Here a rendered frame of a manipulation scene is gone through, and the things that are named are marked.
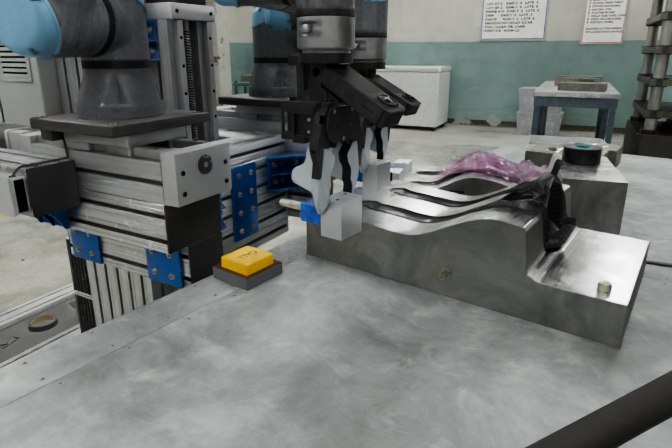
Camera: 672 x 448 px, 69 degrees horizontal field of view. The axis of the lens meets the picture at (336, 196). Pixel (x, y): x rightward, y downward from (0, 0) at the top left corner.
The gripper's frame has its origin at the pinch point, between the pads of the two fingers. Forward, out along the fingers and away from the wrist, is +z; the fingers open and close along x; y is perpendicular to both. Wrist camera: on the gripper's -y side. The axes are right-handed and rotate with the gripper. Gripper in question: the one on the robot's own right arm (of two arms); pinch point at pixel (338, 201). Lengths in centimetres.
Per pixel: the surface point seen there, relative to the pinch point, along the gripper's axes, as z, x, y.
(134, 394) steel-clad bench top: 15.1, 30.2, 4.9
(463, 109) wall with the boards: 70, -715, 271
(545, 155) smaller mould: 9, -96, -4
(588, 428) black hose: 9.0, 14.6, -35.8
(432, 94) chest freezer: 41, -625, 284
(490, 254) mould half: 6.7, -10.0, -18.7
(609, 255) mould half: 8.9, -25.6, -31.4
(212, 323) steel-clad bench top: 15.1, 15.7, 9.4
